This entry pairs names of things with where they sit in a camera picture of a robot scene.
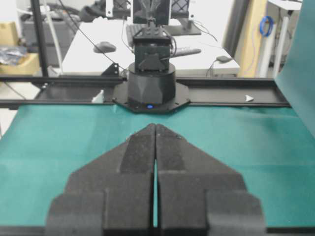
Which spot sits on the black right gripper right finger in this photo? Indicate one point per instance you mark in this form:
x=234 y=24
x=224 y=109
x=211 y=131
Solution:
x=199 y=195

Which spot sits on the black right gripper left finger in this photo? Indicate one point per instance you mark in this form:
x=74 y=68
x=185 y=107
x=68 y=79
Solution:
x=111 y=195

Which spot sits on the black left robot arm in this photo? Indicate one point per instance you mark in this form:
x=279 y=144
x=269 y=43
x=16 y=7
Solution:
x=151 y=85

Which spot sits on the green table mat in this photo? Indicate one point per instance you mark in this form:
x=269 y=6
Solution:
x=270 y=147

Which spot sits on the black computer mouse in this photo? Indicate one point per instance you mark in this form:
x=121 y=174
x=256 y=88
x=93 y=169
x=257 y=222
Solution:
x=104 y=47

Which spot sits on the white desk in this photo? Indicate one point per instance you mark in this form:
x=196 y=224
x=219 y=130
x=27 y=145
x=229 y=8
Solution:
x=195 y=55

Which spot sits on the green backdrop sheet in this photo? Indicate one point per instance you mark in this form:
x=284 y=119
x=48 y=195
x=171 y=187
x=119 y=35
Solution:
x=297 y=78

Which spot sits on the computer monitor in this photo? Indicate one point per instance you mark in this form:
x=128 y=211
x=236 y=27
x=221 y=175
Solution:
x=144 y=10

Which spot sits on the cardboard box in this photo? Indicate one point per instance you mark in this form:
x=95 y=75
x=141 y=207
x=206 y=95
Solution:
x=8 y=34

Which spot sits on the black aluminium rail frame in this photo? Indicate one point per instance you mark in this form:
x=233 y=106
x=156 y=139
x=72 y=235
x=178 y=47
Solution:
x=111 y=90

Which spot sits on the black vertical frame post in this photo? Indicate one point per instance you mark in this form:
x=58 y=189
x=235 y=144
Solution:
x=39 y=32

